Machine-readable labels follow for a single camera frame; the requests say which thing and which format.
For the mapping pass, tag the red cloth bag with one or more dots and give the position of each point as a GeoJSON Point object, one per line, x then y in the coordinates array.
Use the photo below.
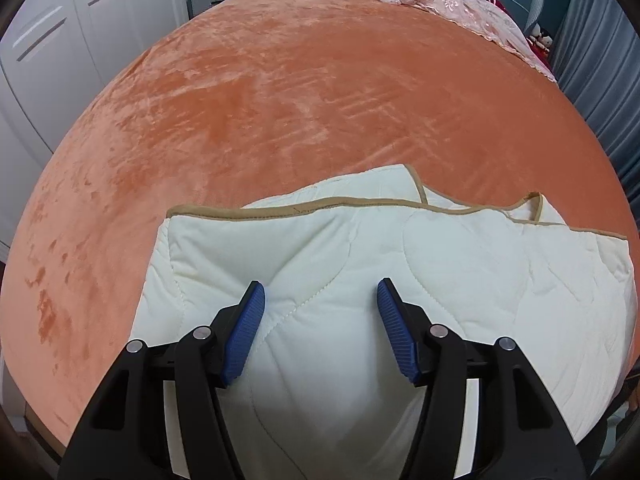
{"type": "Point", "coordinates": [494, 1]}

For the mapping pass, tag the black and white plush toy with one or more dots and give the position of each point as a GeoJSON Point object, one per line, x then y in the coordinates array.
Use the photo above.
{"type": "Point", "coordinates": [542, 40]}

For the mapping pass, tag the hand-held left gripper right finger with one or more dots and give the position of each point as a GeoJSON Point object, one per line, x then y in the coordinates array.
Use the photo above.
{"type": "Point", "coordinates": [397, 335]}

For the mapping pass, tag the orange plush blanket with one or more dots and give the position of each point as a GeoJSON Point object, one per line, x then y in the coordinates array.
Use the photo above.
{"type": "Point", "coordinates": [275, 110]}

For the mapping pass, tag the cream quilted jacket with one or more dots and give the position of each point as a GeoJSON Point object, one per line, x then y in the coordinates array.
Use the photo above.
{"type": "Point", "coordinates": [325, 250]}

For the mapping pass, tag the grey-blue curtain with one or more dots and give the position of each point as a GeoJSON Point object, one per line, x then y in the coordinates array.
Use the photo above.
{"type": "Point", "coordinates": [600, 60]}

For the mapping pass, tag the white panelled wardrobe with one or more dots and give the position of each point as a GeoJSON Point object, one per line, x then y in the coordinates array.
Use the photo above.
{"type": "Point", "coordinates": [75, 25]}

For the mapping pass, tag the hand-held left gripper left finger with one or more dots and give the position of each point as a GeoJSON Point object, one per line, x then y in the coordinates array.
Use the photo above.
{"type": "Point", "coordinates": [245, 332]}

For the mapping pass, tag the grey nightstand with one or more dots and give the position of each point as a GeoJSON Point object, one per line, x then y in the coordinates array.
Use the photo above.
{"type": "Point", "coordinates": [205, 2]}

